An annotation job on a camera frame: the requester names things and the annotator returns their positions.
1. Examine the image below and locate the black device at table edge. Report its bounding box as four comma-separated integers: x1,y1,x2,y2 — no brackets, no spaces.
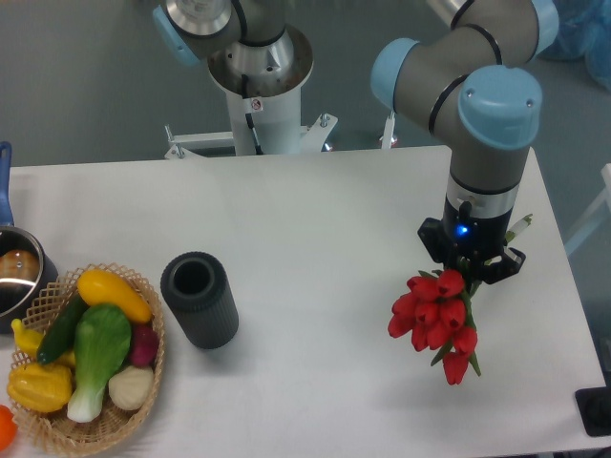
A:
575,386,610,437

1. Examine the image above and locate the small yellow gourd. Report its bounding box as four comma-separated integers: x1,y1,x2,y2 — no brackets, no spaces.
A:
11,319,75,368

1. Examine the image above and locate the dark grey ribbed vase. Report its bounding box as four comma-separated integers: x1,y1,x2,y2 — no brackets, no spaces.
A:
160,252,240,350

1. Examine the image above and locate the green cucumber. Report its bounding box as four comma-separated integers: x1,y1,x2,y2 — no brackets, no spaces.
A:
36,293,89,364

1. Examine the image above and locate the red tulip bouquet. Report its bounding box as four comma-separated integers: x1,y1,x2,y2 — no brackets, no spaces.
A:
387,214,535,386

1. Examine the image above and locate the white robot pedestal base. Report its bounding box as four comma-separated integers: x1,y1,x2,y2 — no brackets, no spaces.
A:
165,25,338,158

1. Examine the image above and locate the yellow squash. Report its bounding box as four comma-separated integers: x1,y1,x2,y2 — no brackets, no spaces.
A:
76,269,153,324

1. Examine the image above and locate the green bok choy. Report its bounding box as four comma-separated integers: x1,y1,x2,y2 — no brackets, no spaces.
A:
67,303,132,424

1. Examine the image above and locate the white garlic bulb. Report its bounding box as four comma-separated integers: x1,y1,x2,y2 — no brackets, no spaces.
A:
108,365,154,411

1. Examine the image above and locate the grey pot blue handle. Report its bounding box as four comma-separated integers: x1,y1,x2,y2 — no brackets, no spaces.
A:
1,141,57,335

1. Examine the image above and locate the woven wicker basket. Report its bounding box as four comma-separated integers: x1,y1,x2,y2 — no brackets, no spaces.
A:
10,263,165,457

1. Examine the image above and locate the orange bell pepper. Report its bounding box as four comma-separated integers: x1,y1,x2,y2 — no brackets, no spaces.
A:
0,405,17,451

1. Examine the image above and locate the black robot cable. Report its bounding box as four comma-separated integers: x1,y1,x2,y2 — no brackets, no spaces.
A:
240,73,265,156

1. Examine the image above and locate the yellow bell pepper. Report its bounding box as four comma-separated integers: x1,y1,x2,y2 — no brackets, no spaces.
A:
7,363,73,413

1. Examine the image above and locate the blue plastic bag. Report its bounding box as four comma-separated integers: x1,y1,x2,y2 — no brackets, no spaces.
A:
539,0,610,92

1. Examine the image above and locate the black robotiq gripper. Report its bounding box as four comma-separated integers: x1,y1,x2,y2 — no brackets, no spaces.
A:
417,198,526,284

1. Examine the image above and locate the white frame at right edge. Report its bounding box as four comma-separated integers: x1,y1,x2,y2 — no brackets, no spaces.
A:
564,163,610,257

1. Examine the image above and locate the red radish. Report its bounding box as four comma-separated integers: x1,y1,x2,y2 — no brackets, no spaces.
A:
128,324,159,367

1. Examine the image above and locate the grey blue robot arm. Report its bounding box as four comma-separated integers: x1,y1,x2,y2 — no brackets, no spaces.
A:
153,1,558,284

